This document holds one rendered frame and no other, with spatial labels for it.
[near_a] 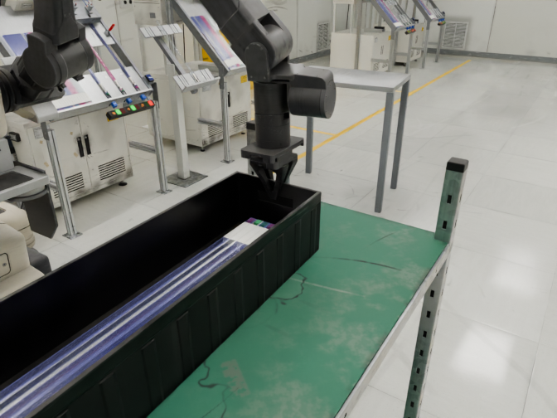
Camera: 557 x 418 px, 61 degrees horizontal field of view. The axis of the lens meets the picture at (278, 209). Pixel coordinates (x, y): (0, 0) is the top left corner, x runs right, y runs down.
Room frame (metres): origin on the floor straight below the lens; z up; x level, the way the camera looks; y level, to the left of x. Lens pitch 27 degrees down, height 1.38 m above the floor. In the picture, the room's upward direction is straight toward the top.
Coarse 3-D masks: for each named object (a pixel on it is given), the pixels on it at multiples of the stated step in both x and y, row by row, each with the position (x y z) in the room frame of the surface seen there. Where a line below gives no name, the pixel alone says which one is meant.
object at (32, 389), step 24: (240, 240) 0.66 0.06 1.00; (192, 264) 0.59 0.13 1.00; (216, 264) 0.59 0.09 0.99; (168, 288) 0.53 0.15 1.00; (120, 312) 0.47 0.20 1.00; (144, 312) 0.47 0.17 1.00; (96, 336) 0.43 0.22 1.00; (120, 336) 0.43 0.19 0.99; (48, 360) 0.39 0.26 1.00; (72, 360) 0.39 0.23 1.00; (96, 360) 0.39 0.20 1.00; (24, 384) 0.36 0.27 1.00; (48, 384) 0.36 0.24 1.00; (0, 408) 0.33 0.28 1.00; (24, 408) 0.33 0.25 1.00
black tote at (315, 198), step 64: (256, 192) 0.76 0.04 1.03; (320, 192) 0.70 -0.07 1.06; (128, 256) 0.56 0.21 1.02; (192, 256) 0.66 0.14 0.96; (256, 256) 0.54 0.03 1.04; (0, 320) 0.41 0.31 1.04; (64, 320) 0.46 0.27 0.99; (192, 320) 0.42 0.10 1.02; (0, 384) 0.39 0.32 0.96; (128, 384) 0.34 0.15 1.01
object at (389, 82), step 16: (336, 80) 2.87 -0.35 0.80; (352, 80) 2.87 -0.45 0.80; (368, 80) 2.87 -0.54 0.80; (384, 80) 2.87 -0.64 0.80; (400, 80) 2.87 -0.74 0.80; (400, 112) 3.06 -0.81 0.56; (384, 128) 2.70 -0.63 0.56; (400, 128) 3.06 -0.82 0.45; (384, 144) 2.69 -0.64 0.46; (400, 144) 3.05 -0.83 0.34; (384, 160) 2.69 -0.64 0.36; (384, 176) 2.68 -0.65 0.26
